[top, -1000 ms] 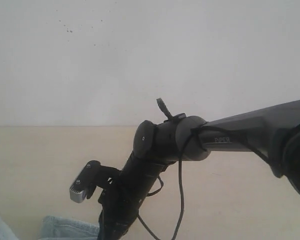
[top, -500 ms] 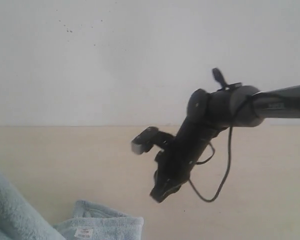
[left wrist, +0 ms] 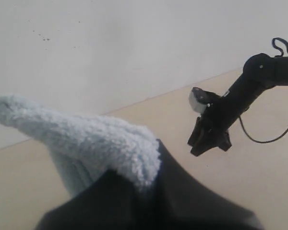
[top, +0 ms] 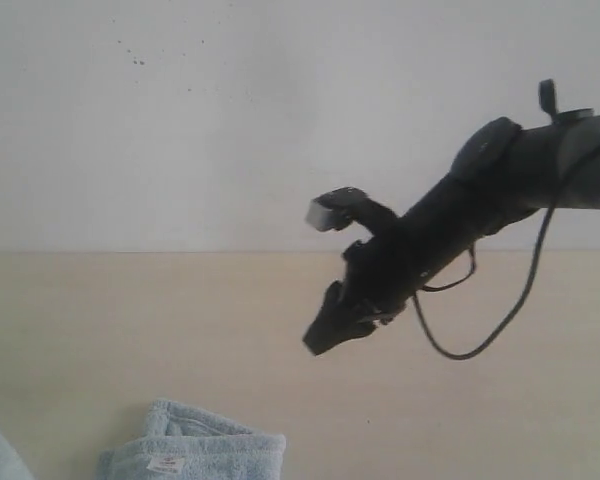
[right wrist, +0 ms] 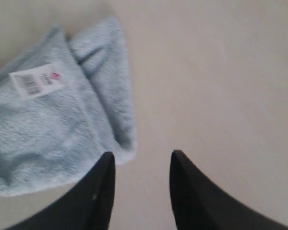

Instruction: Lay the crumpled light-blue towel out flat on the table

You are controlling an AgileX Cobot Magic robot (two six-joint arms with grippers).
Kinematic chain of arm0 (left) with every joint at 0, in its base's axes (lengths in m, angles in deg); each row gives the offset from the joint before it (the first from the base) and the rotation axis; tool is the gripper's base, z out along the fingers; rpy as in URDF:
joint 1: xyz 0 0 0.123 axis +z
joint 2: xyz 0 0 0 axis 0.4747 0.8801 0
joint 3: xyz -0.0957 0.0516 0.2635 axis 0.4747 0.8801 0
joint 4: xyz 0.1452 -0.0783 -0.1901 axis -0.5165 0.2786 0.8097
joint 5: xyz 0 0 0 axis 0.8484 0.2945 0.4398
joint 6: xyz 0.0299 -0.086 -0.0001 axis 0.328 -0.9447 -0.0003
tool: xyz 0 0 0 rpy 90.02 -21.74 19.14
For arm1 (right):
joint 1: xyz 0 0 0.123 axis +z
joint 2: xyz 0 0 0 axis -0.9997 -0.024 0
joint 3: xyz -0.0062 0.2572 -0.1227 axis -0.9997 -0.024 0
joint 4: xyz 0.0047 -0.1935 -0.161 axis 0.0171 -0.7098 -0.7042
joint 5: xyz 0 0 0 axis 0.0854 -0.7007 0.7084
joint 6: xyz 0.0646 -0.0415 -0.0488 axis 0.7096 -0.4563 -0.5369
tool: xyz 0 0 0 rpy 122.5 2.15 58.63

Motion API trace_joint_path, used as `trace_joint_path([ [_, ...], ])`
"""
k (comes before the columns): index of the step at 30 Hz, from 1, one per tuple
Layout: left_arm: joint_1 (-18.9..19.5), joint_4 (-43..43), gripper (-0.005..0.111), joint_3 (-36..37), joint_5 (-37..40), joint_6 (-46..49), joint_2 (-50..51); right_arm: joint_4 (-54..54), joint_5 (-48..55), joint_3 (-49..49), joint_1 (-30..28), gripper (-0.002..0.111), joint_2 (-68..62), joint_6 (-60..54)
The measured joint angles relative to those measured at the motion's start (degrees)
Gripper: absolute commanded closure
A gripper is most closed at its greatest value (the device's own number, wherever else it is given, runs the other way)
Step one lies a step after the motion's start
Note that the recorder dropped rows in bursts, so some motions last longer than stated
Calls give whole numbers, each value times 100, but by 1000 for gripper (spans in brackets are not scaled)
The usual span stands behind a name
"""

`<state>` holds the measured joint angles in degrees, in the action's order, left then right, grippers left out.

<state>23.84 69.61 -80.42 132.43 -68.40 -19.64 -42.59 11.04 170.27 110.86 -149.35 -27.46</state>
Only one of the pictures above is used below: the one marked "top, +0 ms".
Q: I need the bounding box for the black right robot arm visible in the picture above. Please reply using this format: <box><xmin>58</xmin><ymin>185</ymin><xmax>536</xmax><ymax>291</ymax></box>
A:
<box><xmin>303</xmin><ymin>109</ymin><xmax>600</xmax><ymax>355</ymax></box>

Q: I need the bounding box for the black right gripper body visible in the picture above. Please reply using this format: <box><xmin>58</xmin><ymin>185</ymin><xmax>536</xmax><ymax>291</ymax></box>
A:
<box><xmin>340</xmin><ymin>239</ymin><xmax>413</xmax><ymax>325</ymax></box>

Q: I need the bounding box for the light blue terry towel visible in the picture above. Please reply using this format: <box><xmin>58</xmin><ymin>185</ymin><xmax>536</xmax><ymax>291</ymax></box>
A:
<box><xmin>0</xmin><ymin>397</ymin><xmax>288</xmax><ymax>480</ymax></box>

